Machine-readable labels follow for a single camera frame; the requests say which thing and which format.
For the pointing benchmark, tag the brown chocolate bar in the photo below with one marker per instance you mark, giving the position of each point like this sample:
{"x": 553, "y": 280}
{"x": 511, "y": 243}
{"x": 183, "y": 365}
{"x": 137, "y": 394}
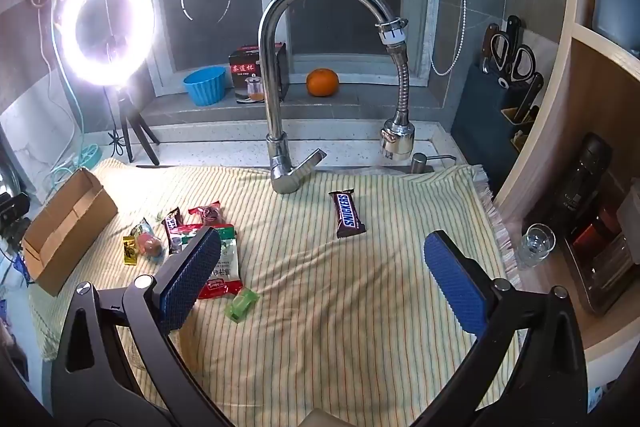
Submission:
{"x": 347, "y": 214}

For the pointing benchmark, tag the yellow candy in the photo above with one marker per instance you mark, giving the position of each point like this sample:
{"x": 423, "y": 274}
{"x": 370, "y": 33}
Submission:
{"x": 130, "y": 251}

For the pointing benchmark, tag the red green snack packet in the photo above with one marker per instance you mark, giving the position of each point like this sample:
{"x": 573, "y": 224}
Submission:
{"x": 227, "y": 267}

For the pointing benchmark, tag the red packet of dark snack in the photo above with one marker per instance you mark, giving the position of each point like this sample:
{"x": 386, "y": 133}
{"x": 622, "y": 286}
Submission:
{"x": 210, "y": 213}

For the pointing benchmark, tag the round green snack packet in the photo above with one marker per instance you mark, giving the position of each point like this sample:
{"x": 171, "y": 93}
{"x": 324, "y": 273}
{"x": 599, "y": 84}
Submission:
{"x": 149, "y": 244}

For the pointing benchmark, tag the drinking glass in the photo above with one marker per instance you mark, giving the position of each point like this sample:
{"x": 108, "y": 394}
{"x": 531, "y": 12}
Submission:
{"x": 535, "y": 247}

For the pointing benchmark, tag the orange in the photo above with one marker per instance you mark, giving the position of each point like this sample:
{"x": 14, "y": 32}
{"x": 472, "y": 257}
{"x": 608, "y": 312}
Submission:
{"x": 322, "y": 83}

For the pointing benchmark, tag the small dark red snack bar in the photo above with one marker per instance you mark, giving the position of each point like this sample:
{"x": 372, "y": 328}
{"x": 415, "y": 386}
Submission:
{"x": 172, "y": 232}

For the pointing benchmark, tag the striped yellow towel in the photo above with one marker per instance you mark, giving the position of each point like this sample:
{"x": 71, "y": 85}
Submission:
{"x": 325, "y": 307}

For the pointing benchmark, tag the green candy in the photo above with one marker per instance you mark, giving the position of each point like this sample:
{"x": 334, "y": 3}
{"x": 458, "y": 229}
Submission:
{"x": 241, "y": 304}

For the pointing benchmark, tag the blue ribbed bowl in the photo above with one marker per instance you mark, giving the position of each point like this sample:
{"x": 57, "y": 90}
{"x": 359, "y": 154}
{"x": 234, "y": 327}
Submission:
{"x": 205, "y": 87}

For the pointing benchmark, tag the black thermos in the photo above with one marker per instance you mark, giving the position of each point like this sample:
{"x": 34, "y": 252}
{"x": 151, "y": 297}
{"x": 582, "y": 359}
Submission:
{"x": 585, "y": 177}

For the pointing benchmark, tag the chrome faucet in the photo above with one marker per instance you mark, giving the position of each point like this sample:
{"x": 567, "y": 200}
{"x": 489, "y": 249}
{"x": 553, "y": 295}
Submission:
{"x": 274, "y": 107}

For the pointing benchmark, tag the dark blue knife block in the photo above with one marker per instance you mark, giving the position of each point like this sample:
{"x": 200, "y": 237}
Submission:
{"x": 480, "y": 117}

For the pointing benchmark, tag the cardboard box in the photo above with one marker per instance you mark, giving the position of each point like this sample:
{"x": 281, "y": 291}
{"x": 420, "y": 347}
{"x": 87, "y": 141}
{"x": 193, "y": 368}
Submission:
{"x": 75, "y": 227}

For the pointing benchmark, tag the teal round stand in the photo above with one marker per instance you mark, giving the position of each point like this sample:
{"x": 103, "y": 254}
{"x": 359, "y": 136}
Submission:
{"x": 89, "y": 155}

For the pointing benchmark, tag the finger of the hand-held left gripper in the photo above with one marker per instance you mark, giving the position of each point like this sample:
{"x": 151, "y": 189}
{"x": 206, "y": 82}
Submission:
{"x": 15, "y": 231}
{"x": 12, "y": 206}

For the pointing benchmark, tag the wooden shelf unit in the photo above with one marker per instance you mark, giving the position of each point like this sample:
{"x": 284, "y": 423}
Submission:
{"x": 590, "y": 82}

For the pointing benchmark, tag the black tea cup box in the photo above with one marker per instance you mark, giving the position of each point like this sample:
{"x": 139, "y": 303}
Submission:
{"x": 245, "y": 77}

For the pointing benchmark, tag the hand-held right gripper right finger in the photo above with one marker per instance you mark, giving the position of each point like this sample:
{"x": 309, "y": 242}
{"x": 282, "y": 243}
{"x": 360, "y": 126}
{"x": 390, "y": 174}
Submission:
{"x": 457, "y": 282}

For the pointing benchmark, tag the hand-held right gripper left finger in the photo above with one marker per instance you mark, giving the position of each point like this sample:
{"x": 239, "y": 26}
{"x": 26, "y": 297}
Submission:
{"x": 192, "y": 277}

